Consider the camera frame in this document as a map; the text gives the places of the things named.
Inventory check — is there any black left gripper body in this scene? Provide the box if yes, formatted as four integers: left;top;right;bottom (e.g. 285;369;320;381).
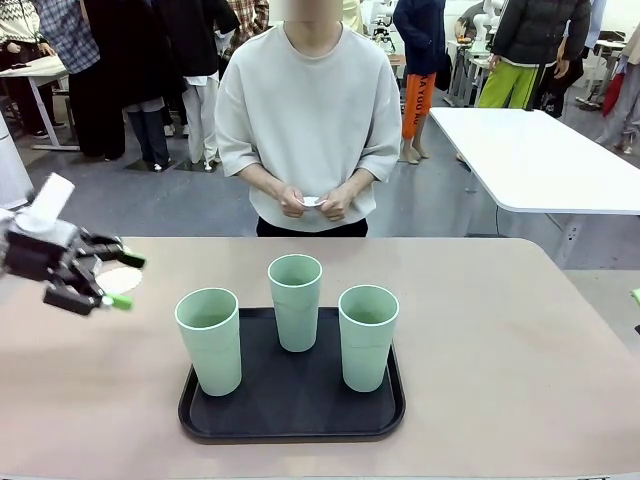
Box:
0;224;86;291

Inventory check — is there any pale green plastic cup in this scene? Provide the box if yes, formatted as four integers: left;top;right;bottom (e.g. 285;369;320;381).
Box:
174;288;244;399
267;254;322;354
337;284;401;395

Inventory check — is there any person's left forearm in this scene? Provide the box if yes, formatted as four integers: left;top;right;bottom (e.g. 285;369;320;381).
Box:
343;167;376;201

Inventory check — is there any person's right forearm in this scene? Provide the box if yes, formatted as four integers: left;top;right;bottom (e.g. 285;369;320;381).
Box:
238;164;290;201

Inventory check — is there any person's right hand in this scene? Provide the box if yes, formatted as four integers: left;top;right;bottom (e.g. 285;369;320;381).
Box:
278;184;309;220

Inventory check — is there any person's left hand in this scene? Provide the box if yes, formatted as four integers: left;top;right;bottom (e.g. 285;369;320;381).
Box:
319;187;357;222

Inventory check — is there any large white table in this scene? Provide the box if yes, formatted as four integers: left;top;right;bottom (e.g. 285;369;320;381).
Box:
428;107;640;271

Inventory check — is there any bystander in grey trousers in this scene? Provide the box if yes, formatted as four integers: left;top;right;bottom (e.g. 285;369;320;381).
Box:
592;0;640;156

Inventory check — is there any white desk with grey legs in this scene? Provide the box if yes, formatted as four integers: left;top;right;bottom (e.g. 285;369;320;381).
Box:
0;54;81;151

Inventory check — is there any bystander in long black coat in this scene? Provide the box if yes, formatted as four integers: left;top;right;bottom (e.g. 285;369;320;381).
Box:
92;0;186;174

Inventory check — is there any red bag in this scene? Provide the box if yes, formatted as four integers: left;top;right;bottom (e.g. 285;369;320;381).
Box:
602;71;625;120

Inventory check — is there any bystander in blue plaid shirt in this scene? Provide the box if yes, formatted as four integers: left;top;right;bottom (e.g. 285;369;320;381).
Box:
34;0;126;161

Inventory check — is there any bystander in white trousers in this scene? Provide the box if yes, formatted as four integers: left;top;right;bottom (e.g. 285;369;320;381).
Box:
162;0;242;171

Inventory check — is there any bystander in zigzag sweater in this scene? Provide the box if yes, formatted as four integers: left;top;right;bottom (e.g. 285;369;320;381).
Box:
0;0;51;141

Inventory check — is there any black plastic serving tray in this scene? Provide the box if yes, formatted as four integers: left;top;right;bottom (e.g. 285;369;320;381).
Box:
177;306;407;445

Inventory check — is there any person in beige sweater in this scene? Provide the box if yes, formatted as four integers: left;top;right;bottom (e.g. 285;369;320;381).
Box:
213;0;404;239

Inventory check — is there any bystander in orange plaid shirt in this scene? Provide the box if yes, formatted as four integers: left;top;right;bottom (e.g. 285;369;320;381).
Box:
227;0;271;51

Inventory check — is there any bystander in lime trousers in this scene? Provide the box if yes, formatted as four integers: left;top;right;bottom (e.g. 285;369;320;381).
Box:
477;0;592;112

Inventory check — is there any bystander in orange trousers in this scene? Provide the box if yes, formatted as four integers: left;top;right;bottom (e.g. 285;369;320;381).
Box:
392;0;450;165

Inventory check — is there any bystander in yellow top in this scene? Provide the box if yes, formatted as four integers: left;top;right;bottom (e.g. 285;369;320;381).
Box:
342;0;366;36

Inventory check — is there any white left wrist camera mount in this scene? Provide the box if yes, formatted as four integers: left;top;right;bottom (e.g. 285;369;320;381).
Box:
19;172;81;249

